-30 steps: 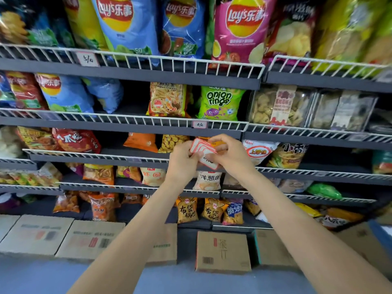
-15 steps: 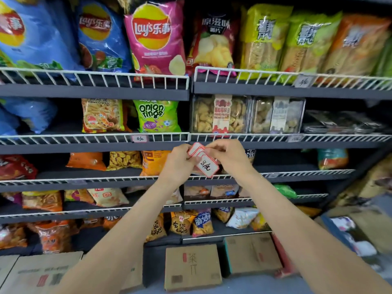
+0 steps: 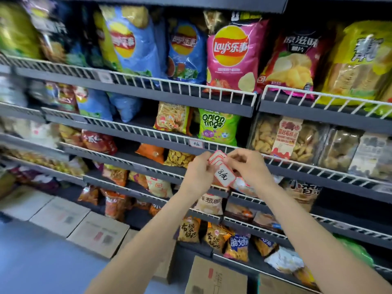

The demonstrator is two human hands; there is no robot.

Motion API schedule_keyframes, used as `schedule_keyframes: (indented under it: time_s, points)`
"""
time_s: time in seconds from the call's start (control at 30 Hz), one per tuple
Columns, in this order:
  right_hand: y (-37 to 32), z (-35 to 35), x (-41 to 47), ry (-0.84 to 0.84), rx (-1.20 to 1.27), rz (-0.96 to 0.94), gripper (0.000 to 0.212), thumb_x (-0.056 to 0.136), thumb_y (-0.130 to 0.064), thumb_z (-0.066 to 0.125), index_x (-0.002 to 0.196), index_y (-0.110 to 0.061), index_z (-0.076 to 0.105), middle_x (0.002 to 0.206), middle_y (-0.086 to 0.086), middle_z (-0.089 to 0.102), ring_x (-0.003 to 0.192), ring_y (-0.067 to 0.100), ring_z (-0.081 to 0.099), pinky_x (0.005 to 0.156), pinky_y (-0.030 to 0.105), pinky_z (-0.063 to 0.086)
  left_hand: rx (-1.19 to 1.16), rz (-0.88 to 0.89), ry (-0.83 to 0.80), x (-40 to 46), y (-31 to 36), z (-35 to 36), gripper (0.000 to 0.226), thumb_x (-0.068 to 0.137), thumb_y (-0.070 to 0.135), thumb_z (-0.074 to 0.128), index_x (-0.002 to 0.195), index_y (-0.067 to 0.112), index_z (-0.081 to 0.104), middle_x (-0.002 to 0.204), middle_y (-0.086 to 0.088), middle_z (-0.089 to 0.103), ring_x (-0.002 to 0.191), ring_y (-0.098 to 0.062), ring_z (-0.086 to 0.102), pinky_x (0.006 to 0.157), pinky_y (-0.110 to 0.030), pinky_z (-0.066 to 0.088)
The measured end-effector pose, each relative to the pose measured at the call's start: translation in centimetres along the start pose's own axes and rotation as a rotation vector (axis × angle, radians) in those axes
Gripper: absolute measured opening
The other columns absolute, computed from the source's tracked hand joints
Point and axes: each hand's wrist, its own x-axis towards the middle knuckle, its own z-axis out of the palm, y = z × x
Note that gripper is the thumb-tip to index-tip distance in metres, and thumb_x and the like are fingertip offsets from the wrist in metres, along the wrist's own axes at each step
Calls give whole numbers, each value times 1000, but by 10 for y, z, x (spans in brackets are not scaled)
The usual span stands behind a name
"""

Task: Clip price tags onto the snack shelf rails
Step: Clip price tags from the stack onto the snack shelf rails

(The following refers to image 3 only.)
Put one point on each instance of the person's right hand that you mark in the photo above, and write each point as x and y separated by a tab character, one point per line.
252	169

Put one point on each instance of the person's left hand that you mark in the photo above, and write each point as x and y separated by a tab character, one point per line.
197	177

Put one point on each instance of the stack of red-bordered price tags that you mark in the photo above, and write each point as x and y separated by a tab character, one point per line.
225	177

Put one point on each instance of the dark grey metal shelf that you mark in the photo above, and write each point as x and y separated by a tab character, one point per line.
153	94

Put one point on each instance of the person's left forearm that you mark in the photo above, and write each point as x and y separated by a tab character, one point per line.
137	251

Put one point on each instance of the person's right forearm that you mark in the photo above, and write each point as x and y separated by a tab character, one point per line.
321	241

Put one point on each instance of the clear plastic label holder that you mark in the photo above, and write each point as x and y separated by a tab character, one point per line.
381	189
187	148

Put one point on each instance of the yellow nut snack bag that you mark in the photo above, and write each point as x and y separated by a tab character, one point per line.
179	159

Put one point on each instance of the white brown-print snack bag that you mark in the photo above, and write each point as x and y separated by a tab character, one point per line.
208	204

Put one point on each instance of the white red-print snack bag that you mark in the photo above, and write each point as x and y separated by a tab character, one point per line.
159	186

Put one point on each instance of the clear puff snack tub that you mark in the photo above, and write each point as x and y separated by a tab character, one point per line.
275	137
352	153

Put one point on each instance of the brown gold snack bag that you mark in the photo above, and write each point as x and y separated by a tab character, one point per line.
217	237
189	229

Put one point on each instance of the tan printed snack bag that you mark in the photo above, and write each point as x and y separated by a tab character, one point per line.
301	192

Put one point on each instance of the green white-print snack bag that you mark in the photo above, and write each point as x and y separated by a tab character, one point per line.
217	127

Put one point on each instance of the small colourful snack bag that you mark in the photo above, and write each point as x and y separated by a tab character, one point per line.
137	179

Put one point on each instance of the orange yellow snack bag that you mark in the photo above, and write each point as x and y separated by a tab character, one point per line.
171	117

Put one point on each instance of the blue orange snack bag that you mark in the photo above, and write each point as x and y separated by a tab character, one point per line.
237	248
265	246

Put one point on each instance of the small orange clear snack bag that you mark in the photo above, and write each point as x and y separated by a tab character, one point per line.
114	174

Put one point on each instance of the white plain snack bag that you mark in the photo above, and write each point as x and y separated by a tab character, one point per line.
283	260

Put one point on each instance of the blue lime chip bag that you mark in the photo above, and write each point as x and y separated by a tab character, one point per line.
125	105
92	104

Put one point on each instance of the red white-print snack bag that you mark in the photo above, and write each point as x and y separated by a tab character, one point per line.
99	142

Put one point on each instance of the dark magenta chip bag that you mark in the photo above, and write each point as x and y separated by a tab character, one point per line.
291	64

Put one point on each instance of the brown green-edged cardboard box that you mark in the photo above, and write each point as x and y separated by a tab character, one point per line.
281	286

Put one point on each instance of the light blue chip bag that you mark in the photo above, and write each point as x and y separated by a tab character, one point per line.
134	42
186	55

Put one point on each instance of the red yellow printed snack bag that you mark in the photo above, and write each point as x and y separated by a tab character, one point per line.
70	134

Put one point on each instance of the yellow cracker pack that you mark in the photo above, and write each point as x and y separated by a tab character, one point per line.
358	64

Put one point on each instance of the yellow-green cracker pack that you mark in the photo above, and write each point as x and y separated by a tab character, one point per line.
386	101

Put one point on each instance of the black gold chip bag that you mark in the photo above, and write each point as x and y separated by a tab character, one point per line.
220	16

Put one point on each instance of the yellow-green chip bag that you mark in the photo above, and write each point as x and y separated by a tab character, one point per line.
105	48

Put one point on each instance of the dark red chip bag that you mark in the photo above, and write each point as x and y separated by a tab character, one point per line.
61	94

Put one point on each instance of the white printed snack bag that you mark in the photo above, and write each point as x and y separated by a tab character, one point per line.
12	88

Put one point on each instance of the yellow red-logo chip bag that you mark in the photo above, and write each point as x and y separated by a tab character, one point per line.
15	30

